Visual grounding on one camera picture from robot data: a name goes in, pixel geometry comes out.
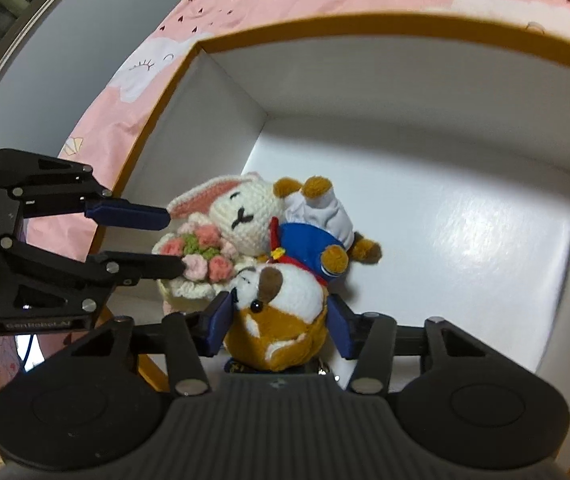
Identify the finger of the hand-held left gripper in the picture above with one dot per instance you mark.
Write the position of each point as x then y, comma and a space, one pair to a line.
160, 267
130, 215

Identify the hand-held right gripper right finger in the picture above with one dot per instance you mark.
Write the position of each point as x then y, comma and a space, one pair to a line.
340, 332

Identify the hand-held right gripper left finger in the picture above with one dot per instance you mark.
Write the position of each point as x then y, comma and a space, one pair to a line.
217, 327

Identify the brown and white plush animal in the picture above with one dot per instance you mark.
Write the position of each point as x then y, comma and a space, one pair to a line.
275, 330

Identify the crocheted white bunny with bouquet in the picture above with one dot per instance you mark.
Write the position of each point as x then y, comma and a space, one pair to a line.
245, 215

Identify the orange-edged white cardboard box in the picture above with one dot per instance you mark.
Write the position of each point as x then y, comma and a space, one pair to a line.
415, 160

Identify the grey framed window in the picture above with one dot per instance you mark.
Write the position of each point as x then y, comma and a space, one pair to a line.
15, 30

